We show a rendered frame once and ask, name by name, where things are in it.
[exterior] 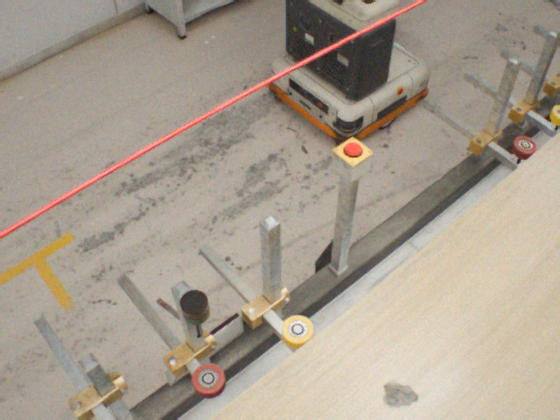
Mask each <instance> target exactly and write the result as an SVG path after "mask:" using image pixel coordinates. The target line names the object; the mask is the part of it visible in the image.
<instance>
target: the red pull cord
mask: <svg viewBox="0 0 560 420"><path fill-rule="evenodd" d="M426 1H427V2H428V0H419V1H417V2H416V3H414V4H411V5H409V6H407V7H406V8H404V9H401V10H399V11H397V12H396V13H394V14H391V15H389V16H388V17H386V18H385V19H381V20H379V21H378V22H376V23H375V24H373V25H372V24H371V25H370V26H368V27H366V28H364V29H363V30H361V31H358V32H356V33H354V34H352V35H351V36H350V37H346V38H344V39H342V40H341V41H340V42H338V43H336V44H334V45H331V46H329V47H327V48H325V49H324V50H323V51H321V52H319V53H315V54H313V55H312V56H310V57H309V58H307V59H305V60H303V61H302V62H300V63H296V64H294V65H293V66H292V67H290V68H288V69H286V70H284V71H283V72H281V73H279V74H275V75H274V76H273V77H271V78H269V79H267V80H265V81H264V82H262V83H260V84H258V85H256V86H254V87H253V88H252V89H248V90H246V91H245V92H243V93H241V94H239V95H237V96H235V97H234V98H232V99H231V100H229V101H227V102H226V103H224V104H222V105H220V106H218V107H216V108H213V109H212V110H210V111H208V112H206V113H205V114H203V115H201V116H199V117H197V118H196V119H194V120H193V121H191V122H189V123H187V124H186V125H184V126H182V127H180V128H178V129H177V130H176V131H174V132H172V133H170V134H167V135H165V136H163V137H161V138H160V139H158V140H157V141H155V142H153V143H151V144H149V145H148V146H147V147H145V148H143V149H141V150H139V151H138V152H136V153H134V154H133V155H131V156H129V157H128V158H126V159H124V160H123V161H121V162H118V163H116V164H114V165H112V166H111V167H110V168H108V169H106V170H104V171H103V172H102V173H100V174H98V175H96V176H94V177H93V178H92V179H90V180H88V181H86V182H85V183H83V184H80V185H78V186H77V187H75V188H74V189H72V190H70V191H69V192H67V193H65V194H64V195H62V196H61V197H59V198H57V199H56V200H53V201H51V202H49V203H48V204H47V205H45V206H43V207H42V208H40V209H38V210H37V211H36V212H34V213H32V214H30V215H28V216H26V217H25V218H23V219H21V220H20V221H19V222H17V223H15V224H14V225H11V226H10V227H8V228H6V229H5V230H4V231H2V232H0V239H1V238H3V237H4V236H5V235H9V234H10V233H11V232H13V231H15V230H16V229H18V228H19V227H20V226H22V225H26V224H27V223H28V222H30V221H31V220H33V219H35V218H36V217H37V216H39V215H41V214H43V213H45V212H47V211H49V210H50V209H51V208H53V207H55V206H56V205H58V204H59V203H61V202H62V201H64V200H66V199H69V198H70V197H72V196H74V195H75V194H77V193H78V192H80V191H82V190H84V189H85V188H86V187H88V186H90V185H92V184H93V183H94V182H98V181H100V180H101V179H102V178H104V177H106V176H108V175H109V174H111V173H112V172H114V171H116V170H117V169H119V168H121V167H122V166H124V165H125V164H127V163H129V162H131V161H133V159H135V158H139V157H141V156H142V155H144V154H146V153H147V152H149V151H151V150H152V149H154V148H156V147H158V146H160V144H162V143H164V142H166V141H168V140H169V139H171V138H173V137H175V136H176V135H177V134H179V133H181V132H183V131H185V130H188V129H190V128H192V127H193V126H194V125H196V124H198V123H200V122H202V121H203V120H205V119H207V118H209V117H211V115H213V114H215V113H217V112H219V111H221V110H222V109H224V108H226V107H228V106H231V105H232V104H234V103H236V102H238V101H239V100H241V99H243V98H245V97H247V96H248V95H250V94H252V93H253V92H255V91H256V90H258V89H260V88H264V87H265V86H267V85H269V84H271V83H273V81H275V80H277V79H279V78H281V77H282V76H284V75H286V74H290V73H292V72H293V71H294V70H296V69H298V68H300V67H301V66H303V65H305V64H307V63H310V62H311V61H313V60H315V59H317V58H318V57H320V56H322V55H324V54H326V53H328V52H330V51H332V50H334V49H335V48H337V47H339V46H342V45H343V44H345V43H347V42H349V41H351V40H352V39H353V38H357V37H359V36H361V35H362V34H364V33H365V32H369V31H370V30H372V29H374V28H376V27H377V26H380V25H382V24H384V23H386V21H388V20H392V19H394V18H395V17H396V16H398V15H402V14H403V13H404V12H406V11H408V10H411V9H412V8H414V7H416V6H420V4H422V3H424V2H426Z"/></svg>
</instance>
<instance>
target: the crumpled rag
mask: <svg viewBox="0 0 560 420"><path fill-rule="evenodd" d="M383 389H384V390H385V392H387V394H386V395H385V396H383V398H382V400H383V401H385V402H386V403H387V405H388V406H389V407H393V406H394V407H397V408H398V409H399V408H400V406H402V405H406V406H409V405H411V403H413V402H418V400H419V394H417V393H416V392H414V391H413V389H412V387H411V386H410V385H409V386H401V385H400V384H399V383H398V382H397V381H395V380H394V381H393V380H391V381H389V382H387V383H385V384H384V386H383Z"/></svg>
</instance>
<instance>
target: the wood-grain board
mask: <svg viewBox="0 0 560 420"><path fill-rule="evenodd" d="M391 380H393V381H394V380H395V381H397V382H398V383H399V384H400V385H401V386H409V385H410V386H411V387H412V389H413V391H414V392H416V393H417V394H419V400H418V402H413V403H411V405H409V406H406V405H402V406H400V408H399V409H398V408H397V407H394V406H393V407H389V406H388V405H387V403H386V402H385V401H383V400H382V398H383V396H385V395H386V394H387V392H385V390H384V389H383V386H384V384H385V383H387V382H389V381H391ZM208 420H560V131H559V132H558V133H556V135H555V136H554V137H553V138H552V139H550V140H549V141H547V143H546V144H545V145H543V146H542V147H541V148H539V149H538V151H537V152H535V153H534V154H533V155H532V156H530V157H529V158H528V159H527V160H526V161H525V162H524V163H523V164H521V165H520V166H519V167H517V168H516V170H515V171H514V172H512V173H511V174H510V175H508V176H507V177H506V178H505V179H504V180H503V181H502V182H501V183H499V184H498V185H497V186H495V187H494V188H493V189H492V190H491V191H490V192H489V193H488V194H487V195H485V196H484V197H483V198H481V199H480V200H479V201H478V202H476V203H475V205H474V206H473V207H471V208H470V209H469V210H468V211H467V212H466V213H464V214H462V215H461V216H460V217H459V218H458V219H457V220H456V221H455V222H453V223H452V224H451V225H450V226H449V227H448V228H447V229H446V230H445V231H442V232H441V233H440V234H438V235H437V237H436V238H434V239H433V240H432V241H431V242H429V243H428V244H427V245H426V246H425V247H424V248H423V249H422V250H421V251H419V252H418V253H416V254H414V255H413V256H412V257H411V258H410V259H409V260H408V261H407V262H406V263H404V264H403V265H402V266H401V267H399V268H398V269H397V270H396V271H395V272H394V273H393V274H392V275H390V276H389V277H387V278H385V279H384V280H383V281H382V282H381V283H379V284H378V286H377V287H375V288H374V289H373V290H372V291H370V292H369V293H368V294H367V295H365V296H364V297H363V298H362V299H361V300H359V301H358V302H357V303H355V304H354V305H353V306H352V307H350V308H349V309H348V310H347V311H345V312H344V313H343V314H342V315H340V316H339V317H338V318H337V319H336V320H335V321H334V322H332V323H330V324H329V325H328V326H327V327H325V328H324V329H323V330H322V331H320V332H319V333H318V334H317V335H316V336H314V338H312V339H310V340H309V341H308V342H307V343H305V344H304V345H303V346H302V347H300V348H299V349H298V350H297V351H295V352H294V353H293V354H292V355H290V356H289V357H288V358H287V359H285V360H284V361H283V362H282V363H280V364H279V365H277V366H275V367H274V369H273V370H271V371H270V372H269V373H268V374H267V375H264V376H263V377H262V378H260V379H259V380H258V382H256V383H255V384H253V385H251V386H250V387H249V388H248V389H247V390H245V391H244V392H243V393H241V394H240V395H239V396H238V397H236V398H235V399H234V400H233V401H230V403H229V404H227V405H226V406H225V407H224V408H221V409H220V410H219V412H217V413H216V414H214V415H212V416H211V417H210V418H209V419H208Z"/></svg>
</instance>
